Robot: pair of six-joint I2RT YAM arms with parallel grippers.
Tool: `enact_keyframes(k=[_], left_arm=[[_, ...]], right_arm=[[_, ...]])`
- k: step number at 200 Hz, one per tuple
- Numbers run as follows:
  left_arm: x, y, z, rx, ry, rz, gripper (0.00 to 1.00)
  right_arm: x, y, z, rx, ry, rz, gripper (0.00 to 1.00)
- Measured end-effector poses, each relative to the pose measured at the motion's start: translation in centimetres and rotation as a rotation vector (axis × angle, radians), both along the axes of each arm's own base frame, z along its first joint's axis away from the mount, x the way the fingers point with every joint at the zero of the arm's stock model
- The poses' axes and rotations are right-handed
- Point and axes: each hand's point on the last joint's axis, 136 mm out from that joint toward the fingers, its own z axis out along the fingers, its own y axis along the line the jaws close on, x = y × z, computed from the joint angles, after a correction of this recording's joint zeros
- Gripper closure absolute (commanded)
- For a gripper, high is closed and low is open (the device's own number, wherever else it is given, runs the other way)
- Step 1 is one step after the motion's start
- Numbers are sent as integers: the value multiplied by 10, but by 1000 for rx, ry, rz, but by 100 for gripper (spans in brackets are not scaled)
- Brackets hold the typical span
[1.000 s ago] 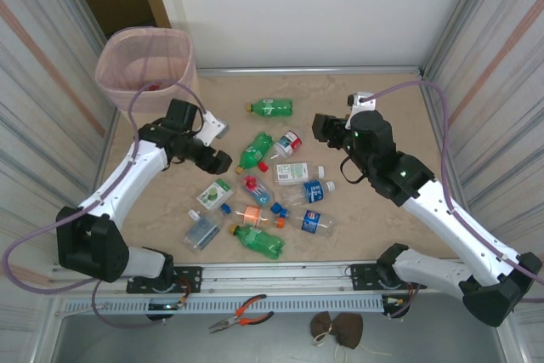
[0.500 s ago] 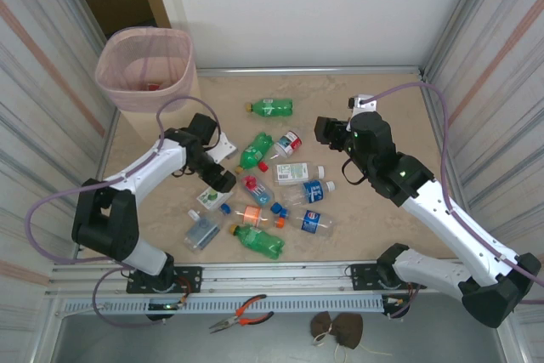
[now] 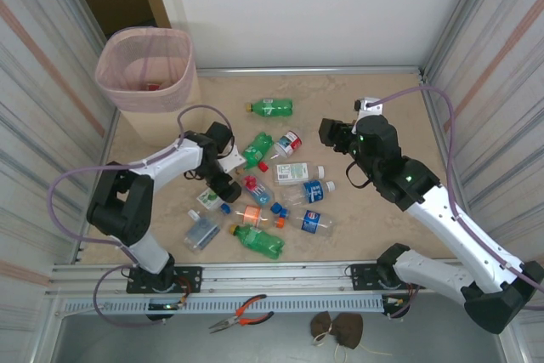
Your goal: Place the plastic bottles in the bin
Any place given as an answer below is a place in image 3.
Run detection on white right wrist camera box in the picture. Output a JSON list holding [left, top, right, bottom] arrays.
[[353, 97, 384, 118]]

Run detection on bottle green leaf white label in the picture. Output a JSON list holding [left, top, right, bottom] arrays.
[[195, 187, 235, 216]]

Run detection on blue label bottle white cap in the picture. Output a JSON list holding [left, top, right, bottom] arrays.
[[280, 179, 338, 207]]

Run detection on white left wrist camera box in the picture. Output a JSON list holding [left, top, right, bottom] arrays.
[[218, 152, 247, 173]]

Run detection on brown cloth pouch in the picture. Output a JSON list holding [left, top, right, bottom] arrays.
[[333, 312, 365, 347], [309, 311, 337, 338]]

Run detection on clear bottle orange label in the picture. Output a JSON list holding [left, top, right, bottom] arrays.
[[233, 203, 284, 229]]

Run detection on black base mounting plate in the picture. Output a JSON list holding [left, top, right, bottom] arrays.
[[126, 266, 203, 295], [344, 263, 383, 292]]

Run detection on green bottle with logo label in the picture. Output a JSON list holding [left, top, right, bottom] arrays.
[[245, 98, 295, 118]]

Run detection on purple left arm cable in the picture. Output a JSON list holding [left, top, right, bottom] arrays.
[[47, 104, 234, 329]]

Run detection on orange handled pliers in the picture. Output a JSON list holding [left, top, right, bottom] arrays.
[[207, 293, 275, 334]]

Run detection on cream string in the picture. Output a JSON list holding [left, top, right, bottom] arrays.
[[312, 328, 394, 360]]

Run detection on crushed green bottle white label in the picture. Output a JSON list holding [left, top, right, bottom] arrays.
[[241, 132, 275, 171]]

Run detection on square bottle green white label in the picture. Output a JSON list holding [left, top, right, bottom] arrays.
[[273, 162, 326, 188]]

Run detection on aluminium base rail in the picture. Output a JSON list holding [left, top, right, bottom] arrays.
[[49, 260, 528, 296]]

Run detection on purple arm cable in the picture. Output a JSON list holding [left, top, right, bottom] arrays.
[[370, 85, 544, 311], [47, 104, 234, 329]]

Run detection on grey slotted cable duct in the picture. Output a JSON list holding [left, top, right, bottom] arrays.
[[63, 297, 386, 315]]

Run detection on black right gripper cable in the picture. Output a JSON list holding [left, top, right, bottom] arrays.
[[346, 158, 371, 189]]

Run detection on clear bottle red teal label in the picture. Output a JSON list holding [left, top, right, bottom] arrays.
[[274, 130, 303, 157]]

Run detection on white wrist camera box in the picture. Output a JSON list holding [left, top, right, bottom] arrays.
[[353, 97, 384, 118], [218, 152, 247, 173]]

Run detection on clear bottle red cap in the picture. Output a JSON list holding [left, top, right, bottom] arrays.
[[241, 173, 276, 207]]

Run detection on green bottle orange cap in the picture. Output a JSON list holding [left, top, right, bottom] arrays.
[[228, 223, 286, 261]]

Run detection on aluminium side rail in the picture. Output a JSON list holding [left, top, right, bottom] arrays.
[[418, 68, 464, 262], [76, 107, 121, 264]]

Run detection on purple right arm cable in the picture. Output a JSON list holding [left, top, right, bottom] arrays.
[[370, 85, 544, 311]]

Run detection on bottle grey blue label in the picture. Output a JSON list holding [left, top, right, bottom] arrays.
[[183, 208, 223, 253]]

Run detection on clear bottle round logo label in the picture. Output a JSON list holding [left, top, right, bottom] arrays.
[[280, 208, 336, 238]]

